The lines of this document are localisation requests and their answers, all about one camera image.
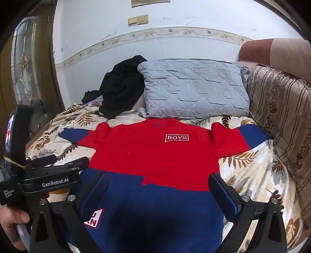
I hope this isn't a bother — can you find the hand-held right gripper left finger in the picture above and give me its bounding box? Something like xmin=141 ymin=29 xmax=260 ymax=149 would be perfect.
xmin=30 ymin=171 xmax=111 ymax=253

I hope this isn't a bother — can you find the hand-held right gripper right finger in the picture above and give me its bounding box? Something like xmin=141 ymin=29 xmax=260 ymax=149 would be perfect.
xmin=208 ymin=173 xmax=288 ymax=253

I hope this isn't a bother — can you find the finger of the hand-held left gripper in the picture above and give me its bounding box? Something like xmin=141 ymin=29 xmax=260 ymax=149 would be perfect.
xmin=55 ymin=157 xmax=90 ymax=171
xmin=31 ymin=155 xmax=58 ymax=168

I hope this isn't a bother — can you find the red and blue sweater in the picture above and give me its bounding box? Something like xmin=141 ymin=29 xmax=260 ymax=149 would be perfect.
xmin=58 ymin=118 xmax=274 ymax=253

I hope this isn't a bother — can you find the person's left hand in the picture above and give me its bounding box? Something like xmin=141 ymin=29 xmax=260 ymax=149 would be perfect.
xmin=0 ymin=205 xmax=31 ymax=251

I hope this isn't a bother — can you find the leaf print bed blanket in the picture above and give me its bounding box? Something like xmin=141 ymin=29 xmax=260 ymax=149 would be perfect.
xmin=24 ymin=102 xmax=304 ymax=253

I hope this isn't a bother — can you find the black clothing pile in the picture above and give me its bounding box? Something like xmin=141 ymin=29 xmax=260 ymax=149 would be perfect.
xmin=81 ymin=55 xmax=149 ymax=119

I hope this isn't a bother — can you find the wooden door with glass pane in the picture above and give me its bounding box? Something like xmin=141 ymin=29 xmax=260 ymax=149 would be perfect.
xmin=0 ymin=15 xmax=64 ymax=127

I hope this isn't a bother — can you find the brown patterned striped cushion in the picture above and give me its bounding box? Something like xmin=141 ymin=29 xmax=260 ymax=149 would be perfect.
xmin=246 ymin=64 xmax=311 ymax=230

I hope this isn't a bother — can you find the grey quilted pillow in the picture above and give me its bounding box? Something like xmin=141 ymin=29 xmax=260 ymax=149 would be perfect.
xmin=137 ymin=59 xmax=251 ymax=121

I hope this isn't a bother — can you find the brown and pink headboard cushion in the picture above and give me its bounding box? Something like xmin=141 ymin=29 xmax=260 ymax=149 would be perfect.
xmin=237 ymin=38 xmax=311 ymax=81

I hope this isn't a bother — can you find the framed wall picture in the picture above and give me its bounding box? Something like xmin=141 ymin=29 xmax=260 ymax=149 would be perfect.
xmin=131 ymin=0 xmax=171 ymax=8

